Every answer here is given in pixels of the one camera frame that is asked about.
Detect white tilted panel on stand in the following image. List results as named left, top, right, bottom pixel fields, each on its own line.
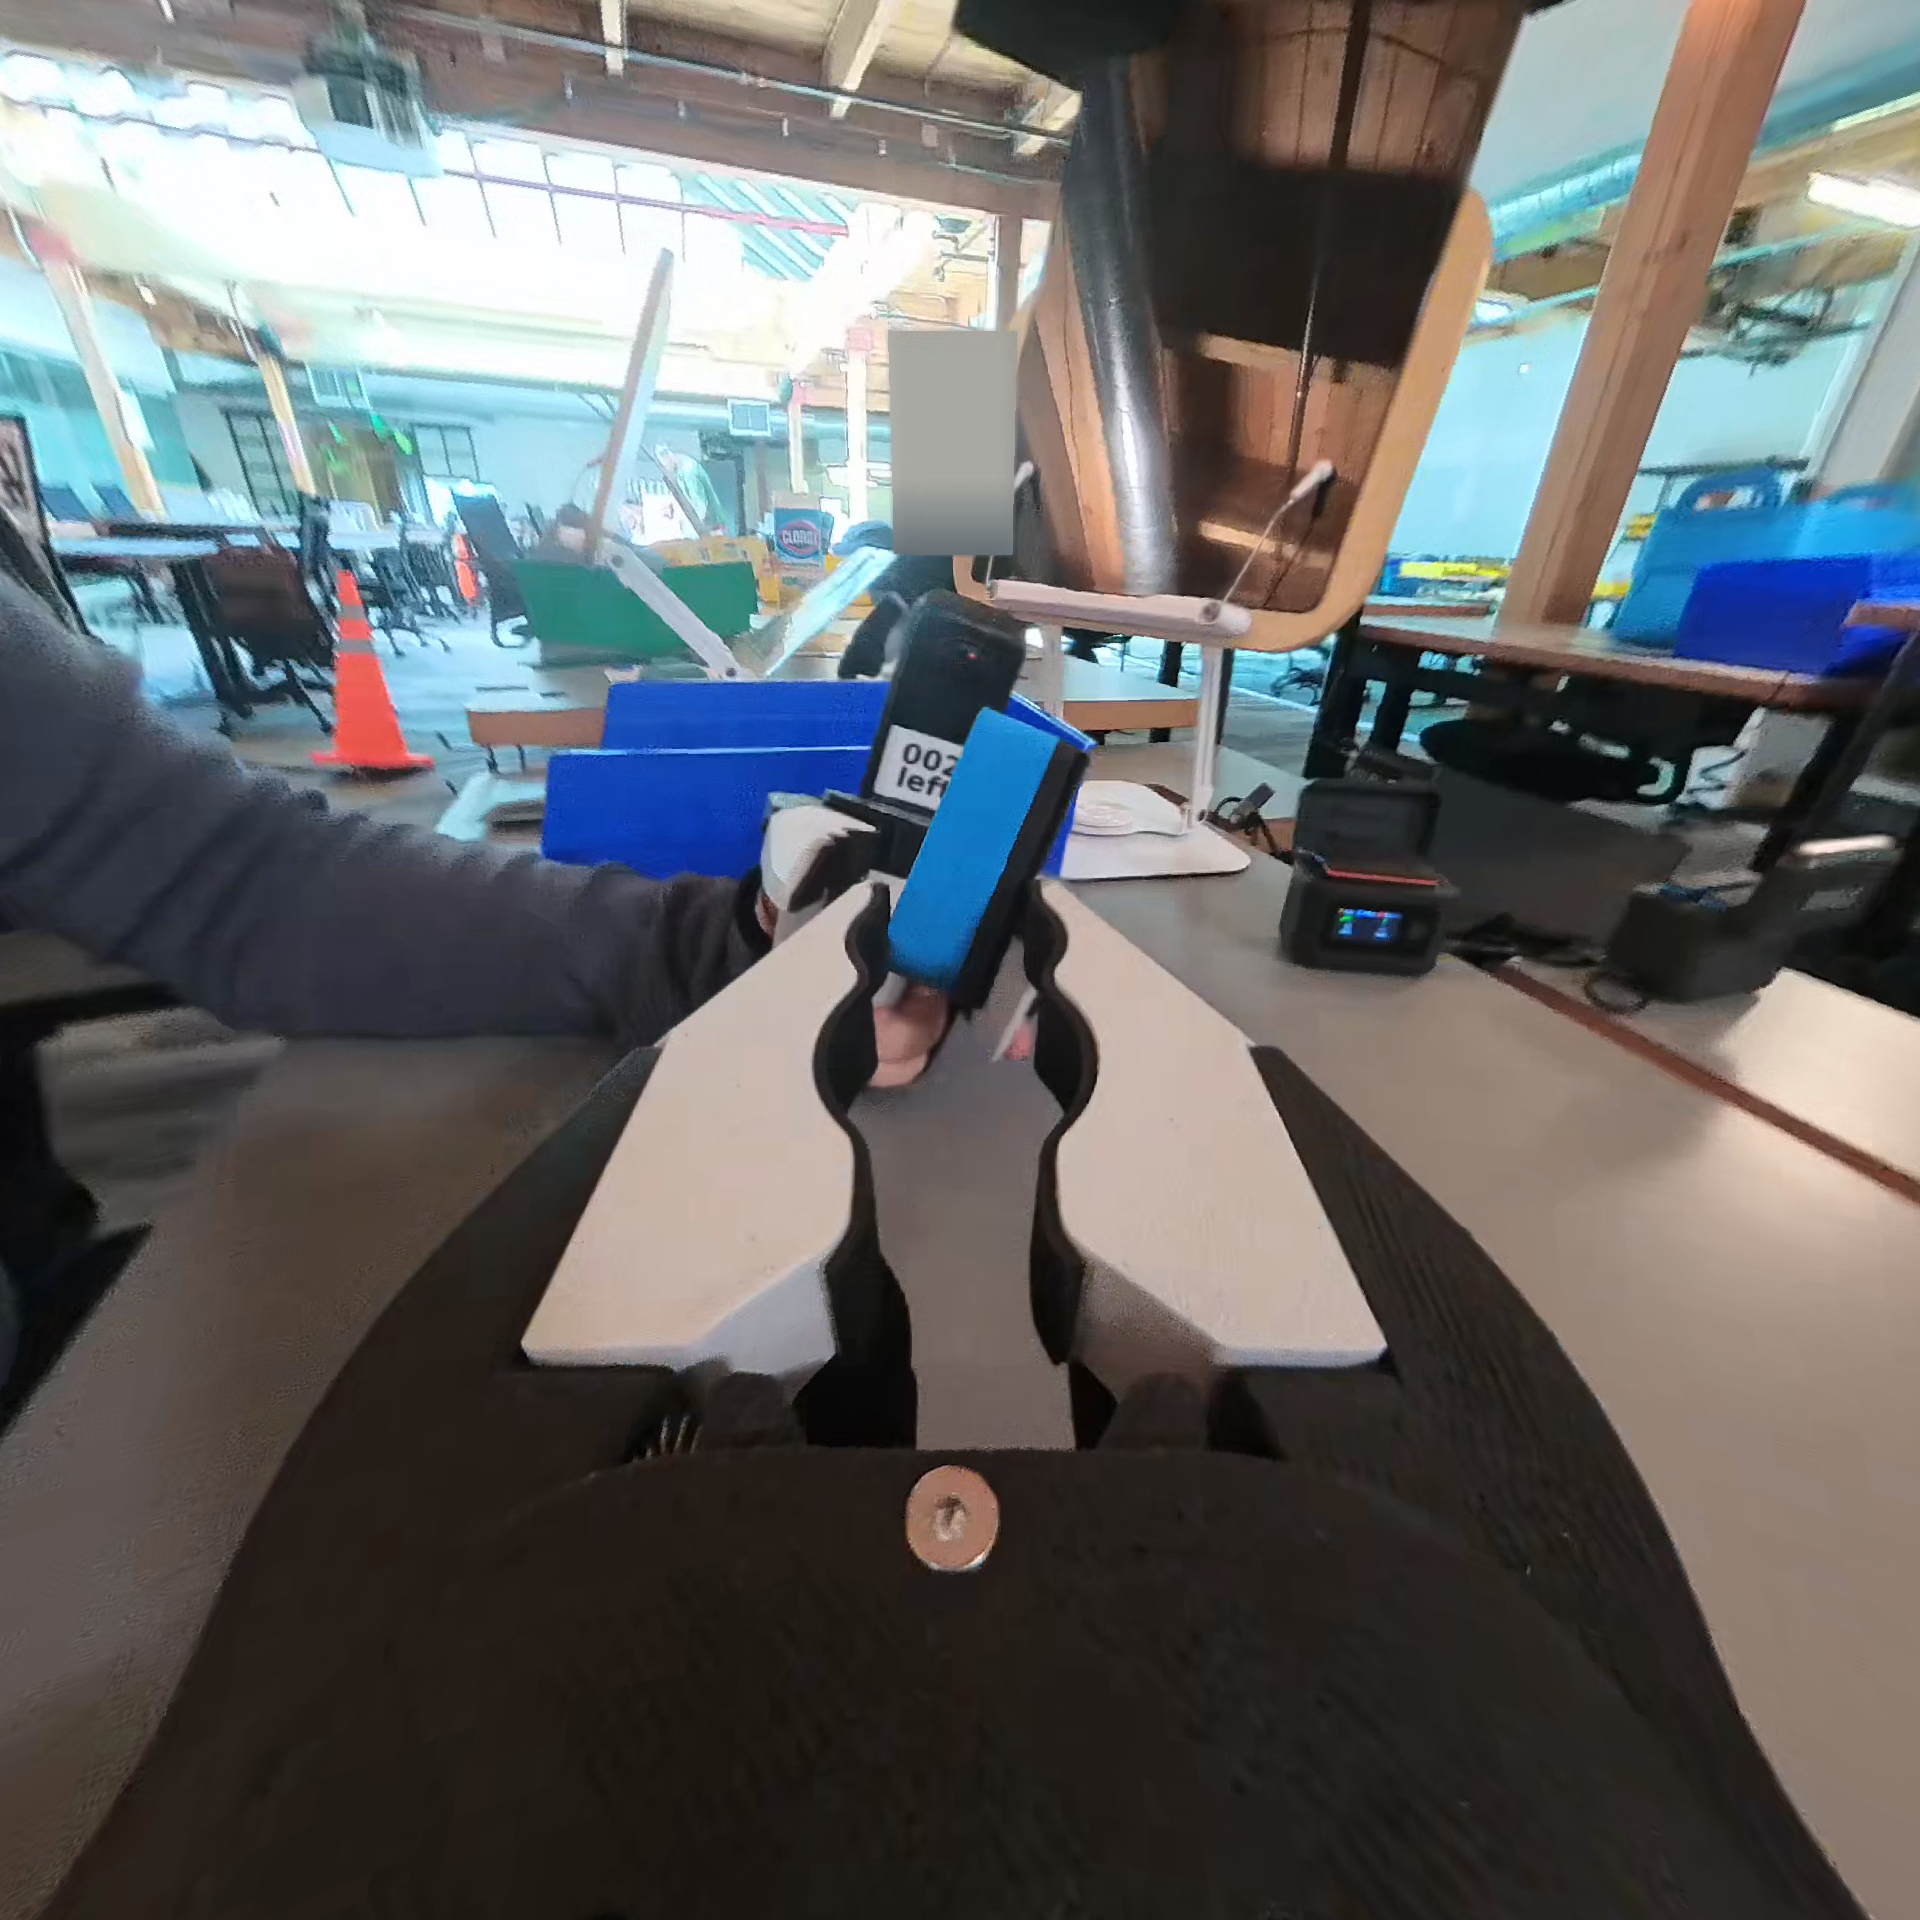
left=585, top=247, right=677, bottom=544

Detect green panel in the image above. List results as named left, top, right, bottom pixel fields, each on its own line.
left=509, top=555, right=760, bottom=662

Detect person's left hand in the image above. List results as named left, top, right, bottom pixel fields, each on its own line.
left=865, top=992, right=957, bottom=1094

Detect person's left forearm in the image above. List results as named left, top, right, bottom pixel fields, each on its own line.
left=0, top=576, right=775, bottom=1052

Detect large blue plastic bin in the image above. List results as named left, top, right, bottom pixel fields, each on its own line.
left=540, top=679, right=1098, bottom=880

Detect blue eraser black felt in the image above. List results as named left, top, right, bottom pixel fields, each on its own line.
left=884, top=703, right=1093, bottom=1010

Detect black battery charger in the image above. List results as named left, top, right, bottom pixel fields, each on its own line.
left=1608, top=832, right=1906, bottom=1004

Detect black power station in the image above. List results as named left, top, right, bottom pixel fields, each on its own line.
left=1281, top=778, right=1461, bottom=976

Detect light blue tool caddy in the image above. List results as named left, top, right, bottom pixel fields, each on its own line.
left=1612, top=469, right=1920, bottom=646

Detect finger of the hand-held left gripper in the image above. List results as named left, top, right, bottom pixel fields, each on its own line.
left=757, top=805, right=882, bottom=920

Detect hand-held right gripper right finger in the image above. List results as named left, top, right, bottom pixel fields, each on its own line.
left=1027, top=882, right=1389, bottom=1394

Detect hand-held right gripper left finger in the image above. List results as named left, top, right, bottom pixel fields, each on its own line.
left=522, top=880, right=922, bottom=1450

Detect dark blue plastic bin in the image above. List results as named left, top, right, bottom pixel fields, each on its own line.
left=1672, top=550, right=1920, bottom=677

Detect brown office chair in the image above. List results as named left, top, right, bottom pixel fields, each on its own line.
left=195, top=544, right=339, bottom=730

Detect brown-topped desk black legs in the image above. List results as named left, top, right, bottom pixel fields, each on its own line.
left=1306, top=607, right=1920, bottom=798

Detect light on black tripod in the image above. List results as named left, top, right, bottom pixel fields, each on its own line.
left=1747, top=631, right=1920, bottom=902

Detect wood-framed panel on stand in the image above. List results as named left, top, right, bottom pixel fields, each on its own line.
left=951, top=0, right=1495, bottom=882

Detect orange traffic cone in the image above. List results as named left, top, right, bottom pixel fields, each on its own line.
left=311, top=568, right=437, bottom=774

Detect wooden post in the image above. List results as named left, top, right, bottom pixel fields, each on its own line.
left=1500, top=0, right=1809, bottom=624

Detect black office chair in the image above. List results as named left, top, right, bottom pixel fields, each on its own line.
left=1418, top=711, right=1690, bottom=805

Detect ceiling projector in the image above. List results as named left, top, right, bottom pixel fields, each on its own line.
left=293, top=45, right=443, bottom=174

